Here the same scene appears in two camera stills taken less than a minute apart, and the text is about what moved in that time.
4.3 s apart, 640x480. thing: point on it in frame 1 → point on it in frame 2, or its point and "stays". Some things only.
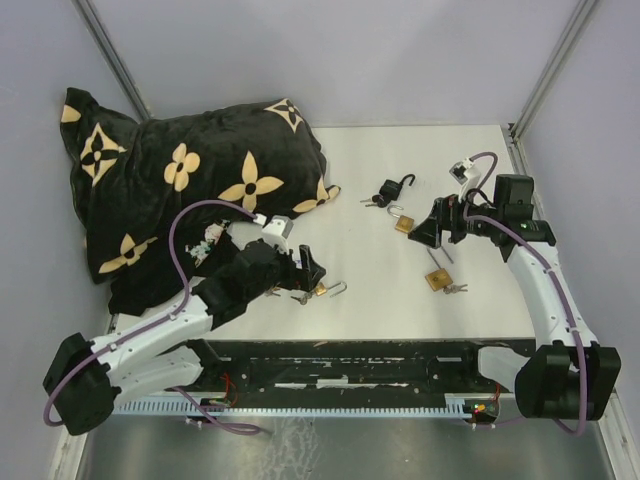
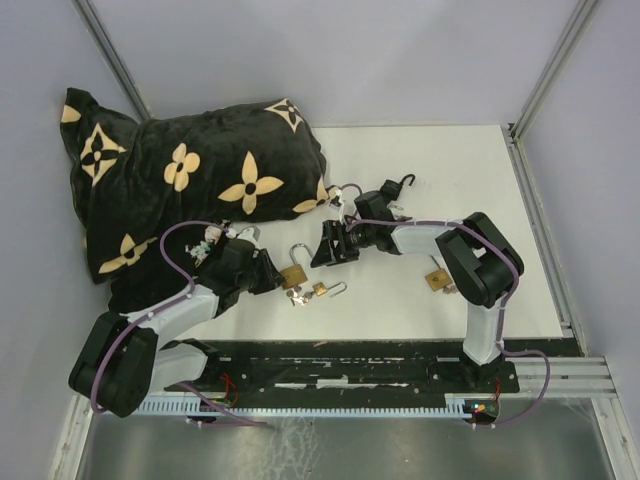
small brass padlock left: [322, 290] stays
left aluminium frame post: [96, 32] stays
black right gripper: [444, 215] → [326, 254]
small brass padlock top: [403, 223] stays
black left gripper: [300, 278] → [272, 277]
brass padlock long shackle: [439, 278] stays
